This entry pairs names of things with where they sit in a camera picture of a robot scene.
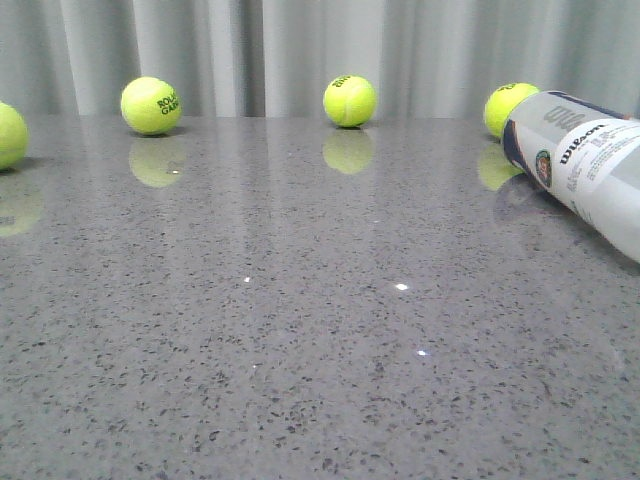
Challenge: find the Roland Garros tennis ball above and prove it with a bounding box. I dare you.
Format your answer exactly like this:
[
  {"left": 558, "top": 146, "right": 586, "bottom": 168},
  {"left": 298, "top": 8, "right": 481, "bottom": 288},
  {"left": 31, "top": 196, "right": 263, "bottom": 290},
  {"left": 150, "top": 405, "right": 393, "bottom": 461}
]
[{"left": 120, "top": 76, "right": 182, "bottom": 135}]

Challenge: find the white Wilson tennis ball can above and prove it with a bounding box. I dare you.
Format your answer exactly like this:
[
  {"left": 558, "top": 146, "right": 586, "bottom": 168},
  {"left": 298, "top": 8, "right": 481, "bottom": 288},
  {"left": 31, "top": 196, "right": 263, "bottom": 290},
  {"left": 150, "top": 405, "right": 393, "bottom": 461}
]
[{"left": 501, "top": 91, "right": 639, "bottom": 261}]

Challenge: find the centre tennis ball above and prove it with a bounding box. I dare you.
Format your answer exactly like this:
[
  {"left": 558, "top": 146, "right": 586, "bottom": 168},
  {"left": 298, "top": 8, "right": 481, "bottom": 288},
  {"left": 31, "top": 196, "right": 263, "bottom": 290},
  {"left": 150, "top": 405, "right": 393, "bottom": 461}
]
[{"left": 323, "top": 75, "right": 377, "bottom": 128}]

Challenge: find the right tennis ball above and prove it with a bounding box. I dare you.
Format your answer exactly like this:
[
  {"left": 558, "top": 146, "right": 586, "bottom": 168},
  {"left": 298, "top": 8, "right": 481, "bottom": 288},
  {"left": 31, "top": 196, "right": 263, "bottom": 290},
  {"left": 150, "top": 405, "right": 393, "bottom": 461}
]
[{"left": 483, "top": 82, "right": 540, "bottom": 139}]

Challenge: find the far left tennis ball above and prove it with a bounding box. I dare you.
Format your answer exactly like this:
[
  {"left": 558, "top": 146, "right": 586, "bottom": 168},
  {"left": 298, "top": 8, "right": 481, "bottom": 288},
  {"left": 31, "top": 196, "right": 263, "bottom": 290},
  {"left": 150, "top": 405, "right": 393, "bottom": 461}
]
[{"left": 0, "top": 103, "right": 29, "bottom": 170}]

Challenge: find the grey pleated curtain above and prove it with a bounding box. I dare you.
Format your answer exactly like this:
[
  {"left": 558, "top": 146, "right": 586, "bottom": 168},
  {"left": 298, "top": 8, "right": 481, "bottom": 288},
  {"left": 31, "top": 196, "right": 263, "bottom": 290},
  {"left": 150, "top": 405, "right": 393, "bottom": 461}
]
[{"left": 1, "top": 1, "right": 639, "bottom": 118}]

